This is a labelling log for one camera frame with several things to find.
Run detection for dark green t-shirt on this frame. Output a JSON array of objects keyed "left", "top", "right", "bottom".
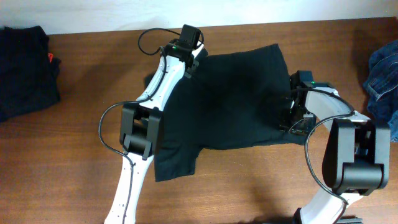
[{"left": 154, "top": 44, "right": 305, "bottom": 182}]

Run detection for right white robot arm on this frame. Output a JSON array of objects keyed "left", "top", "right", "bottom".
[{"left": 290, "top": 81, "right": 391, "bottom": 224}]

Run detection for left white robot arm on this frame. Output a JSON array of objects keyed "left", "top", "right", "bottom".
[{"left": 104, "top": 42, "right": 205, "bottom": 223}]

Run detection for blue denim jeans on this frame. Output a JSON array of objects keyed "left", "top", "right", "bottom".
[{"left": 363, "top": 40, "right": 397, "bottom": 142}]

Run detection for black folded garment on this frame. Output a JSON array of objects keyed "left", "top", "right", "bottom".
[{"left": 1, "top": 26, "right": 61, "bottom": 122}]

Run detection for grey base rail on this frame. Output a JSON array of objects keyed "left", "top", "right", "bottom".
[{"left": 336, "top": 217, "right": 363, "bottom": 224}]

